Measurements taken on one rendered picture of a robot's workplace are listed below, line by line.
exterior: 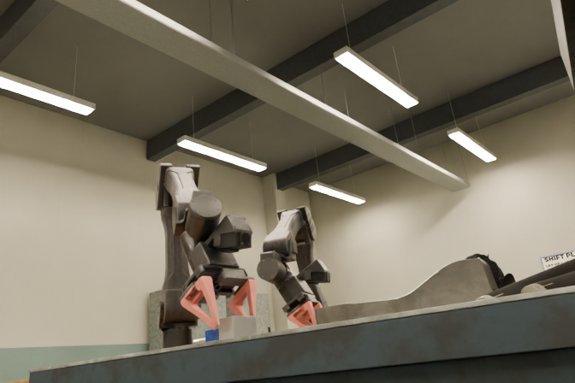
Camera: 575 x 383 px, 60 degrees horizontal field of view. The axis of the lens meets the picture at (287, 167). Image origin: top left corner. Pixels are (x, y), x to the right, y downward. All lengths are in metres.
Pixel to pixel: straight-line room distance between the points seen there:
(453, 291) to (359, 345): 0.63
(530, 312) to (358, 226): 9.52
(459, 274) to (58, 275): 6.04
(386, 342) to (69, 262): 6.52
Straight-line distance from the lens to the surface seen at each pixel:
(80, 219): 7.06
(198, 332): 7.17
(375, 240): 9.66
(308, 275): 1.27
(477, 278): 1.04
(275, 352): 0.47
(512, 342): 0.40
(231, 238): 0.84
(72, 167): 7.23
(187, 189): 1.04
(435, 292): 1.06
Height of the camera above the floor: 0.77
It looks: 22 degrees up
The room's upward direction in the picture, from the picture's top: 6 degrees counter-clockwise
